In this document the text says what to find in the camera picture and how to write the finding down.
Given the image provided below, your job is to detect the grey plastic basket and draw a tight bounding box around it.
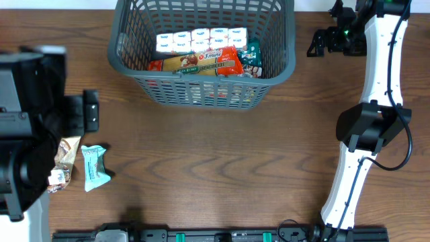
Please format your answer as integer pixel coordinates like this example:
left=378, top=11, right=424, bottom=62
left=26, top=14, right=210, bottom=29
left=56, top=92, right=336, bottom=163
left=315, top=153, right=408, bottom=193
left=107, top=0, right=296, bottom=110

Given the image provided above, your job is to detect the Kleenex tissue multipack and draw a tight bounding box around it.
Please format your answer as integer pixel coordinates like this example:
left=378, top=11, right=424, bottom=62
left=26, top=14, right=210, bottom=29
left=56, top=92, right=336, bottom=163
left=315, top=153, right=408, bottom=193
left=155, top=28, right=248, bottom=55

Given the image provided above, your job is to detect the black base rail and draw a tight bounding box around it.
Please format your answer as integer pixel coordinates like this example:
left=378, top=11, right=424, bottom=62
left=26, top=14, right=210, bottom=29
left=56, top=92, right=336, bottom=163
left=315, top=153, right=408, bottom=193
left=52, top=223, right=389, bottom=242

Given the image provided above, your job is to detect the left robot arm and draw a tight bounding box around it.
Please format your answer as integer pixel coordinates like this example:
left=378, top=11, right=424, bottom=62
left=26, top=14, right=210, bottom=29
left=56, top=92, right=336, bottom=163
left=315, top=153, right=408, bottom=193
left=1, top=45, right=99, bottom=241

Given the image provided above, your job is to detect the white brown snack bag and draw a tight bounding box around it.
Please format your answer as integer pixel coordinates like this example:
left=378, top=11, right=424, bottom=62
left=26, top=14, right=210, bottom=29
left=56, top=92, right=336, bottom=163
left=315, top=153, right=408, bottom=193
left=240, top=65, right=263, bottom=78
left=47, top=136, right=81, bottom=193

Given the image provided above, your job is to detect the San Remo spaghetti packet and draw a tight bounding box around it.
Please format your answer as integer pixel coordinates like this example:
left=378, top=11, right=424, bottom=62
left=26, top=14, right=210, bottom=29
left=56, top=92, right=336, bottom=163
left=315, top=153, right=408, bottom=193
left=147, top=46, right=244, bottom=77

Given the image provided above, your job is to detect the green Nescafe coffee bag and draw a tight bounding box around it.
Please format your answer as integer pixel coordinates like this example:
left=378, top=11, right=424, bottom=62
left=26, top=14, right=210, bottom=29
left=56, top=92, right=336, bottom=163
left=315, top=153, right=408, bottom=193
left=238, top=38, right=263, bottom=67

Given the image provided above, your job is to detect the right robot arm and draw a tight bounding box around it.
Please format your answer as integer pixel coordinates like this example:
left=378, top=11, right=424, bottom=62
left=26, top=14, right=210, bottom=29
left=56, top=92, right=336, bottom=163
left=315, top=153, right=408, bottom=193
left=306, top=0, right=413, bottom=241

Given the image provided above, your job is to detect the light blue snack bar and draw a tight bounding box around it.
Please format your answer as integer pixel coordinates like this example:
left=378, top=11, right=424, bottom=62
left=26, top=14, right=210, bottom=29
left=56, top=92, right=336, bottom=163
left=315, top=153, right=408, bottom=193
left=81, top=145, right=111, bottom=192

